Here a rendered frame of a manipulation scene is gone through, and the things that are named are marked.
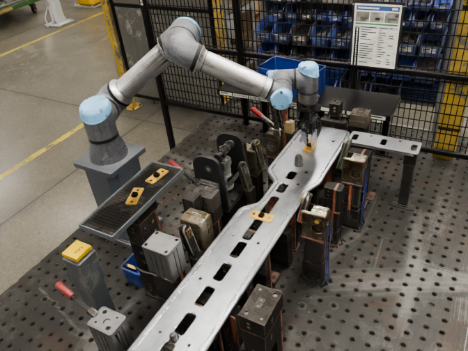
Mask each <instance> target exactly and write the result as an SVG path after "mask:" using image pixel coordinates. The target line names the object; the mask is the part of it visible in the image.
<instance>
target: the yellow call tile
mask: <svg viewBox="0 0 468 351"><path fill-rule="evenodd" d="M91 249H92V246H91V245H89V244H86V243H83V242H80V241H79V240H76V241H75V242H73V243H72V244H71V245H70V246H69V247H68V248H67V249H66V250H65V251H64V252H63V253H62V255H63V256H64V257H66V258H69V259H71V260H74V261H76V262H78V261H80V260H81V259H82V258H83V257H84V256H85V255H86V254H87V253H88V252H89V251H90V250H91Z"/></svg>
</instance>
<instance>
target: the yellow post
mask: <svg viewBox="0 0 468 351"><path fill-rule="evenodd" d="M466 5H467V0H464V1H463V5H462V10H465V9H466ZM464 16H465V20H464V23H468V11H466V15H465V11H462V12H461V16H460V23H463V19H464ZM461 29H462V34H461V35H462V36H467V32H468V24H463V28H462V24H459V25H458V32H457V36H456V39H455V46H454V47H458V43H459V39H460V44H459V47H458V48H464V47H465V48H467V49H465V52H464V56H463V60H464V61H463V62H462V65H461V69H460V64H461V61H451V66H450V71H453V66H454V63H455V67H454V71H458V72H459V70H460V71H461V72H465V71H466V68H467V62H465V61H468V37H461V38H460V37H458V36H460V33H461ZM466 38H467V43H466V46H465V41H466ZM463 51H464V50H463V49H458V54H457V58H456V60H462V55H463ZM456 52H457V49H454V50H453V55H452V59H455V56H456ZM449 86H450V83H446V90H445V94H444V100H443V103H446V99H447V95H448V94H446V93H448V92H449V93H456V94H460V93H461V90H462V95H461V97H460V96H459V95H455V97H454V101H453V96H454V95H452V94H449V95H448V100H447V103H448V104H447V105H445V104H442V110H441V113H444V109H445V106H446V110H445V114H450V111H451V114H453V115H456V111H457V108H458V112H457V115H458V116H456V119H455V116H450V119H449V115H445V114H444V120H443V123H446V124H448V121H449V124H450V125H448V129H447V132H446V128H447V125H442V124H438V128H437V132H440V129H441V125H442V130H441V133H445V134H446V133H447V134H451V133H452V129H453V133H452V134H453V135H457V134H458V129H459V127H456V126H454V128H453V126H451V125H453V124H454V120H455V125H459V126H460V120H461V117H459V116H461V115H462V111H463V108H464V107H461V106H455V105H453V106H452V110H451V105H449V104H452V101H453V104H458V102H459V99H460V103H459V105H465V100H466V96H463V95H466V94H467V91H468V85H463V88H462V84H457V87H456V91H455V86H456V84H451V87H450V91H449ZM442 119H443V114H440V117H439V123H442ZM445 134H440V137H439V134H438V133H437V134H436V138H435V141H437V142H438V138H439V142H441V143H438V147H437V148H440V149H442V146H443V144H442V143H443V142H444V137H445ZM450 138H451V142H450V144H453V145H455V141H456V136H452V137H451V135H446V138H445V142H444V143H449V141H450ZM448 147H449V150H451V151H453V149H454V146H451V145H450V146H449V145H446V144H444V147H443V149H444V150H448ZM432 156H433V157H436V158H440V159H447V160H453V158H454V157H447V156H443V155H436V154H432Z"/></svg>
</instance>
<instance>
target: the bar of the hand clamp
mask: <svg viewBox="0 0 468 351"><path fill-rule="evenodd" d="M269 102H270V101H269ZM270 109H271V112H272V119H273V123H274V129H275V130H279V131H280V128H281V131H280V132H281V133H283V125H282V121H281V114H280V110H278V109H275V108H274V107H273V106H272V104H271V102H270Z"/></svg>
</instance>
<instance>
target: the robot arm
mask: <svg viewBox="0 0 468 351"><path fill-rule="evenodd" d="M200 41H201V29H200V27H199V25H198V24H197V23H196V22H195V21H194V20H193V19H192V18H189V17H179V18H177V19H175V20H174V21H173V22H172V24H171V26H170V27H169V28H168V29H167V30H166V31H165V32H163V33H162V34H161V35H160V36H159V37H158V38H157V44H156V45H155V46H154V47H153V48H152V49H151V50H150V51H149V52H148V53H147V54H146V55H145V56H144V57H143V58H141V59H140V60H139V61H138V62H137V63H136V64H135V65H133V66H132V67H131V68H130V69H129V70H128V71H127V72H126V73H125V74H124V75H123V76H122V77H121V78H120V79H119V80H117V79H113V80H111V81H110V82H109V83H108V84H106V85H104V86H103V87H102V88H101V89H100V90H99V91H98V93H97V95H96V96H93V97H89V98H88V99H87V100H84V101H83V102H82V103H81V104H80V106H79V112H80V118H81V120H82V122H83V124H84V128H85V130H86V134H87V137H88V140H89V157H90V160H91V162H92V163H93V164H95V165H99V166H106V165H110V164H115V163H117V162H119V161H121V160H122V159H124V158H125V157H126V156H127V154H128V149H127V145H126V144H125V142H124V141H123V140H122V138H121V137H120V135H119V133H118V129H117V126H116V120H117V118H118V117H119V115H120V113H121V112H122V111H123V110H124V109H126V108H127V107H128V106H129V105H130V104H132V102H133V97H134V96H135V95H136V94H137V93H138V92H139V91H140V90H141V89H142V88H144V87H145V86H146V85H147V84H149V83H150V82H151V81H152V80H153V79H154V78H156V76H157V75H159V74H160V73H161V72H162V71H163V70H165V69H166V68H167V67H168V66H169V65H171V64H172V62H174V63H175V64H177V65H179V66H180V67H182V68H185V69H187V70H190V71H192V72H196V71H199V72H202V73H204V74H207V75H210V76H211V77H214V78H216V79H219V80H221V81H224V82H226V83H228V84H230V85H233V86H235V87H238V88H240V89H242V90H244V91H247V92H249V93H252V94H254V95H257V96H258V97H261V98H264V99H266V100H268V101H270V102H271V104H272V106H273V107H274V108H275V109H278V110H284V109H287V108H288V107H289V106H290V105H291V103H292V100H293V92H292V89H298V90H299V91H298V100H299V116H298V117H297V119H296V120H295V131H297V130H300V131H301V137H300V139H299V142H302V141H303V142H304V143H305V145H306V146H307V144H308V142H309V140H308V134H310V133H311V135H312V137H311V147H313V146H314V144H315V143H316V141H317V139H318V137H319V134H320V132H321V129H322V125H321V121H320V119H319V115H318V114H316V112H318V111H320V110H321V106H320V105H319V104H318V98H319V97H320V96H319V95H318V84H319V66H318V64H317V63H316V62H314V61H305V62H301V63H300V64H299V65H298V68H296V69H285V70H277V69H276V70H268V71H267V73H266V76H265V75H262V74H261V73H259V72H256V71H254V70H251V69H249V68H246V67H244V66H243V65H240V64H238V63H235V62H233V61H230V60H228V59H227V58H224V57H222V56H219V55H217V54H215V53H212V52H210V51H208V50H206V49H205V46H204V45H202V44H199V43H200ZM298 122H299V124H298ZM296 123H297V128H296ZM298 126H299V127H298Z"/></svg>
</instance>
